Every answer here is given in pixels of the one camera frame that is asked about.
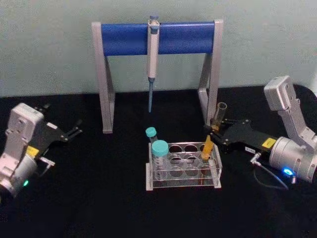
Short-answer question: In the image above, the white and blue pipette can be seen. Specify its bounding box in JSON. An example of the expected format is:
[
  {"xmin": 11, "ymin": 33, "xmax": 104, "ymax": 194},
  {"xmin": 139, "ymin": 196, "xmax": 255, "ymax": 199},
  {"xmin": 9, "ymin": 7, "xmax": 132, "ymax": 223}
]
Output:
[{"xmin": 147, "ymin": 14, "xmax": 160, "ymax": 114}]

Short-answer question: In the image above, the clear tube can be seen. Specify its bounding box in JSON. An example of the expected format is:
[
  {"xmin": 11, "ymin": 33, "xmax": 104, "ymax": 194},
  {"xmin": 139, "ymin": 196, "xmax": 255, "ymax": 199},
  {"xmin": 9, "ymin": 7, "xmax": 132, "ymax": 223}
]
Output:
[{"xmin": 210, "ymin": 102, "xmax": 228, "ymax": 132}]

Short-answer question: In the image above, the right gripper dark cable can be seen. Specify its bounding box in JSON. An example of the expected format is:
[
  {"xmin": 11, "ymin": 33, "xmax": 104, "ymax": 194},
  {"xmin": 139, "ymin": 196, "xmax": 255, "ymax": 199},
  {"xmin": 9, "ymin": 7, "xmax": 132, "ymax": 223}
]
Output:
[{"xmin": 250, "ymin": 152, "xmax": 291, "ymax": 190}]

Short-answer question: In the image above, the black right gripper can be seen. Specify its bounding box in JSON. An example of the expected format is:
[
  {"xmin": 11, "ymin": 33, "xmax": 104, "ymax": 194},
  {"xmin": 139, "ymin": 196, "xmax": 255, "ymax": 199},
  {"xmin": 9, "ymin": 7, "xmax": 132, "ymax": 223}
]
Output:
[{"xmin": 203, "ymin": 118, "xmax": 277, "ymax": 153}]

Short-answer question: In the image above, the gripper dark cable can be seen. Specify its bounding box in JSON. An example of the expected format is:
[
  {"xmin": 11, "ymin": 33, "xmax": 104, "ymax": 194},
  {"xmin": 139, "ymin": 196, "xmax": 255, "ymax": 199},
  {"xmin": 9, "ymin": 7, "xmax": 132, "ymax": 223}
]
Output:
[
  {"xmin": 250, "ymin": 152, "xmax": 291, "ymax": 190},
  {"xmin": 36, "ymin": 157, "xmax": 56, "ymax": 177}
]

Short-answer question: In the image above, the small teal capped tube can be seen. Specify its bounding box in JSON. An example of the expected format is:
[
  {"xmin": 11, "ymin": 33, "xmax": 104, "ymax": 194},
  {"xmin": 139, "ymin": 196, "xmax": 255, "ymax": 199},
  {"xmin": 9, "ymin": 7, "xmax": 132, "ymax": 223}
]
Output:
[{"xmin": 145, "ymin": 127, "xmax": 159, "ymax": 145}]

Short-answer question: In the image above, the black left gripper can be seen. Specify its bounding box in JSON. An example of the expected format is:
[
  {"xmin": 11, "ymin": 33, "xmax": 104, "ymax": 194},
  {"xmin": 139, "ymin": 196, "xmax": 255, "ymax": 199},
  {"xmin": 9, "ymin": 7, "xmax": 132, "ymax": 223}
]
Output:
[{"xmin": 26, "ymin": 103, "xmax": 84, "ymax": 160}]

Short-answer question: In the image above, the clear acrylic tube rack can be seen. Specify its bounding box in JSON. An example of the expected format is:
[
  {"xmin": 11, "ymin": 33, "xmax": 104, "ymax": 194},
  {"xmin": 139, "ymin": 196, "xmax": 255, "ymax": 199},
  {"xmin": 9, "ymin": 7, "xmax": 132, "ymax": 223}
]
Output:
[{"xmin": 145, "ymin": 141, "xmax": 223, "ymax": 191}]

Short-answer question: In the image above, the grey stand with blue bar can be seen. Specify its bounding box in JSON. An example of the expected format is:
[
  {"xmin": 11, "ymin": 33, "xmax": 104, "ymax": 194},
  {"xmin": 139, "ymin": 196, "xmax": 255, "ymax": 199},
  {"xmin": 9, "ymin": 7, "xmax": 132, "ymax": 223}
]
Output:
[{"xmin": 91, "ymin": 19, "xmax": 224, "ymax": 135}]

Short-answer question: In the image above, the capless tube of yellow liquid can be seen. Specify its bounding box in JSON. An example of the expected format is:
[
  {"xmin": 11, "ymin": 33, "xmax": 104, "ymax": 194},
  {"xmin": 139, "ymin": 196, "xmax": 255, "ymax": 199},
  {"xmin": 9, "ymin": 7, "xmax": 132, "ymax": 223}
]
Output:
[{"xmin": 200, "ymin": 134, "xmax": 215, "ymax": 162}]

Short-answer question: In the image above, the black table cloth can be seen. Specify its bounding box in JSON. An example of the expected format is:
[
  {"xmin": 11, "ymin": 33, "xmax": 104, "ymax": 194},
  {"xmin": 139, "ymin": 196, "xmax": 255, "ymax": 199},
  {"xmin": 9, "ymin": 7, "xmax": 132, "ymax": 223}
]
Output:
[{"xmin": 0, "ymin": 84, "xmax": 317, "ymax": 238}]

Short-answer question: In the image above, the large teal capped tube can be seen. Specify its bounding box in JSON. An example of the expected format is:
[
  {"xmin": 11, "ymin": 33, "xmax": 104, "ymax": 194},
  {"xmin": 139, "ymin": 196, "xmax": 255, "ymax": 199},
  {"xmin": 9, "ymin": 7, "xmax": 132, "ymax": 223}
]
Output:
[{"xmin": 151, "ymin": 139, "xmax": 170, "ymax": 179}]

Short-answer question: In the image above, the left gripper dark cable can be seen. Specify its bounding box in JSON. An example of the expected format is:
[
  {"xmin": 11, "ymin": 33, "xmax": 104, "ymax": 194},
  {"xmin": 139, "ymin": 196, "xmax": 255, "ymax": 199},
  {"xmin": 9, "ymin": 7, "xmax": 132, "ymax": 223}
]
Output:
[{"xmin": 36, "ymin": 157, "xmax": 56, "ymax": 177}]

